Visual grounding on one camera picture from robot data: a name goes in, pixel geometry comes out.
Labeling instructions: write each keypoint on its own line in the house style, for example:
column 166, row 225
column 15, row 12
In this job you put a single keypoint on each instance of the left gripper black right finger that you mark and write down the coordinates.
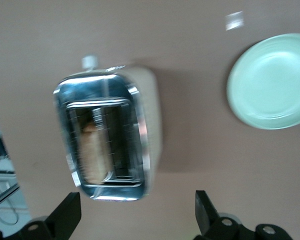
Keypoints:
column 210, row 222

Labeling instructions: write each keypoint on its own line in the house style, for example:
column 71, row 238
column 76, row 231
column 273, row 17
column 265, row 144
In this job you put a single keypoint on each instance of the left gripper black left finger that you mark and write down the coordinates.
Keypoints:
column 65, row 220

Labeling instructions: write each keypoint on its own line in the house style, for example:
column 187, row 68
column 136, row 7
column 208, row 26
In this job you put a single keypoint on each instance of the brown bread slice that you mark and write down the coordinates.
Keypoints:
column 93, row 155

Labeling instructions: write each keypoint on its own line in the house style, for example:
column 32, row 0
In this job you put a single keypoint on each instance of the mint green round plate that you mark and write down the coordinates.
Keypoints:
column 270, row 82

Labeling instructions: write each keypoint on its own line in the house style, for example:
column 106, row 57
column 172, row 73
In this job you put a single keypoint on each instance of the beige chrome toaster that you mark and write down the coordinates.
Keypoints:
column 153, row 112

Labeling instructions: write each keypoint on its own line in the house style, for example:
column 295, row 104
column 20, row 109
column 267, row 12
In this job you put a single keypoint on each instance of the small white square patch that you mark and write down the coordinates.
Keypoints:
column 235, row 20

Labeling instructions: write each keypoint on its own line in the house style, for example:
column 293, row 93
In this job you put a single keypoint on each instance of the grey aluminium frame bar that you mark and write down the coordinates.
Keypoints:
column 5, row 195

